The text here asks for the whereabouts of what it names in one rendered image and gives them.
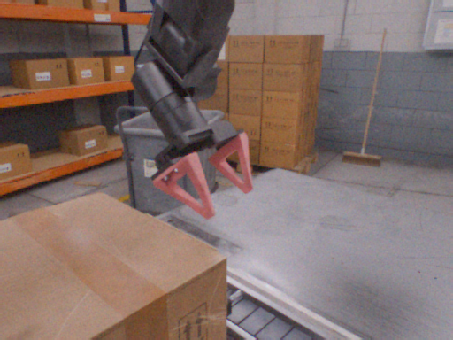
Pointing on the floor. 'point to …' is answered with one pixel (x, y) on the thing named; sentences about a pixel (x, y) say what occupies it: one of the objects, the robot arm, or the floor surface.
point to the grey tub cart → (142, 142)
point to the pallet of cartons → (271, 97)
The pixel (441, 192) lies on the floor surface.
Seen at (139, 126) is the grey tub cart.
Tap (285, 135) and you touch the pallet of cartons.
